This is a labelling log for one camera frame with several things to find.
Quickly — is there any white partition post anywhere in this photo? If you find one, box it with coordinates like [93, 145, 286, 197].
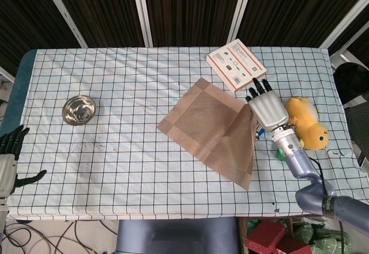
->
[318, 0, 369, 50]
[226, 0, 256, 44]
[130, 0, 153, 47]
[39, 0, 88, 48]

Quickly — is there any yellow plush duck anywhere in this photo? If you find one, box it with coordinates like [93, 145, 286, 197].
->
[284, 96, 329, 151]

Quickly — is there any stainless steel bowl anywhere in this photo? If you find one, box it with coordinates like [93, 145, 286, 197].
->
[62, 94, 97, 127]

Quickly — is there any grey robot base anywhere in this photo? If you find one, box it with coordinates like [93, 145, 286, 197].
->
[115, 218, 240, 254]

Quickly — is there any white box with orange stripes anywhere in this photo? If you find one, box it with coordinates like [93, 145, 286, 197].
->
[205, 38, 268, 94]

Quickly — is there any white shelf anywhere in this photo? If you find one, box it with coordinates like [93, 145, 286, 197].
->
[0, 66, 16, 105]

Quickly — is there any white black checked tablecloth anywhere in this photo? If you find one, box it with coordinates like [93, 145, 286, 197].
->
[0, 46, 361, 220]

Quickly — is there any teal padded table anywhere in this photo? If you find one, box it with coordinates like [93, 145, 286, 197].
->
[0, 49, 38, 180]

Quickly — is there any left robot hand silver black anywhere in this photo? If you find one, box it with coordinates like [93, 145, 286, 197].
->
[0, 124, 47, 199]

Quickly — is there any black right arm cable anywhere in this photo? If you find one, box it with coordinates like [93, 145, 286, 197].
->
[310, 156, 347, 254]

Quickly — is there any green patterned cloth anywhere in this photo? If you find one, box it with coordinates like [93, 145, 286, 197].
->
[292, 222, 354, 254]

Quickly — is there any brown woven placemat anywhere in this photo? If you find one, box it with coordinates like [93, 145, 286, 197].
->
[157, 77, 259, 191]

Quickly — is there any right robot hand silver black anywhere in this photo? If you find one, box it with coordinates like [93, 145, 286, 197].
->
[244, 77, 289, 132]

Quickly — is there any small red box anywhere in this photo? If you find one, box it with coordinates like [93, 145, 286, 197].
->
[275, 236, 312, 254]

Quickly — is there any black chair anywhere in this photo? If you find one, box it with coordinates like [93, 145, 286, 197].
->
[333, 62, 369, 109]

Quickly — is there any large red box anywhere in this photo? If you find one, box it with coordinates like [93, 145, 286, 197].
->
[244, 219, 287, 254]

